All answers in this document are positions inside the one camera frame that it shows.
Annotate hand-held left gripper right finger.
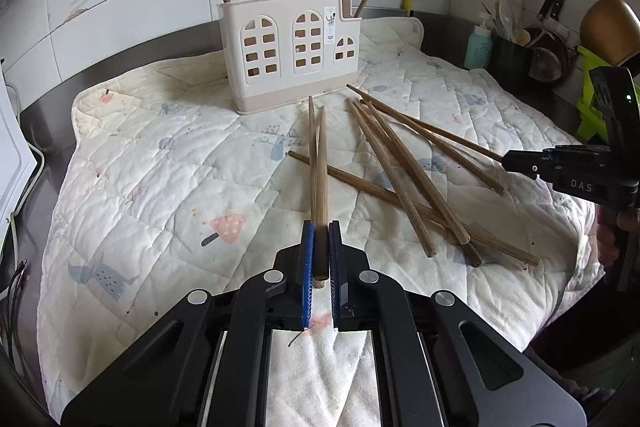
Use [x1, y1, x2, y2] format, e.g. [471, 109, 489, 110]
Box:
[327, 221, 588, 427]

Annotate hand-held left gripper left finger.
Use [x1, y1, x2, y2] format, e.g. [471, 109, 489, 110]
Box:
[60, 221, 318, 427]

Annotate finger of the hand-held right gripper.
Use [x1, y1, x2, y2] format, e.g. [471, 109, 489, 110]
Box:
[501, 147, 556, 180]

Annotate cream plastic chopstick holder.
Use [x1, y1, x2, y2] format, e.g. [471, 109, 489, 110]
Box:
[216, 0, 362, 115]

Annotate person's right hand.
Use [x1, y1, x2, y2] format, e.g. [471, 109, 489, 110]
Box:
[596, 207, 640, 269]

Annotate green plastic object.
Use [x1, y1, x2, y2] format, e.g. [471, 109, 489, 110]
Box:
[575, 46, 619, 142]

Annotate black utensil container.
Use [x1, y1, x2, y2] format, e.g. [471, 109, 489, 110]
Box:
[492, 32, 537, 81]

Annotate dark wok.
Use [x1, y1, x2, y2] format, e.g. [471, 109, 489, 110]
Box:
[525, 26, 574, 84]

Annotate teal pump bottle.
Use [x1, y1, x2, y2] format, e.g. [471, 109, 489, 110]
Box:
[463, 13, 494, 70]

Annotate white rice paddle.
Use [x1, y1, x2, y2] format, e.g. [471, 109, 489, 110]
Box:
[496, 0, 516, 38]

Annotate brown dome-shaped object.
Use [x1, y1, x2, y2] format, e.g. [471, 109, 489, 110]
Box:
[580, 0, 640, 66]

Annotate black kitchen knife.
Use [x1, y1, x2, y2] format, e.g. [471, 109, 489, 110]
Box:
[538, 0, 568, 22]

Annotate white quilted mat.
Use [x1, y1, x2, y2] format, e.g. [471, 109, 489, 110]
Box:
[37, 16, 608, 427]

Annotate white appliance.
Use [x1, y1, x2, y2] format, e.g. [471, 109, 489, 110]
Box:
[0, 57, 42, 253]

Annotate white power cable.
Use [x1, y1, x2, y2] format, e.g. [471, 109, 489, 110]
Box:
[9, 141, 47, 270]

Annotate black wires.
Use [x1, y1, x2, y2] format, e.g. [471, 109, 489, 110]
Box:
[0, 258, 32, 370]

